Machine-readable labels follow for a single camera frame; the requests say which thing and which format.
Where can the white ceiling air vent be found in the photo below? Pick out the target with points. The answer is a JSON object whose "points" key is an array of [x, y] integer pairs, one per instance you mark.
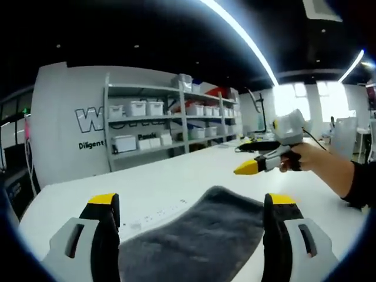
{"points": [[320, 8]]}

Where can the grey metal shelf rack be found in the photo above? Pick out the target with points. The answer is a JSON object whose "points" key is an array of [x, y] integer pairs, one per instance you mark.
{"points": [[182, 117]]}

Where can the dark grey-framed cabinet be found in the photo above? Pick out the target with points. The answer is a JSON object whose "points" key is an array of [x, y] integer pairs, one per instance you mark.
{"points": [[17, 191]]}

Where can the rows of white storage boxes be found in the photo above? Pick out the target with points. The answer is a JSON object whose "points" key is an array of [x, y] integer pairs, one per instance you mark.
{"points": [[138, 108]]}

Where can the long ceiling light strip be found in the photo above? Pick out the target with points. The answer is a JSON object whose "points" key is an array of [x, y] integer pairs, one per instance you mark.
{"points": [[243, 32]]}

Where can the grey towel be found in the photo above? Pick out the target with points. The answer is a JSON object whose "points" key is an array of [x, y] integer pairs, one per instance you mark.
{"points": [[191, 241]]}

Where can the short ceiling light strip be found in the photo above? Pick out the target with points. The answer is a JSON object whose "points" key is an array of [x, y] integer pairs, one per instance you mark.
{"points": [[352, 64]]}

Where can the person's right hand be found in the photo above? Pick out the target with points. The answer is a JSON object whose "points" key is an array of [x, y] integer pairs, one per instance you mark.
{"points": [[310, 158]]}

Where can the pink flag on pole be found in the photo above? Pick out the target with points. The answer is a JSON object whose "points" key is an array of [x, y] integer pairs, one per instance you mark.
{"points": [[28, 129]]}

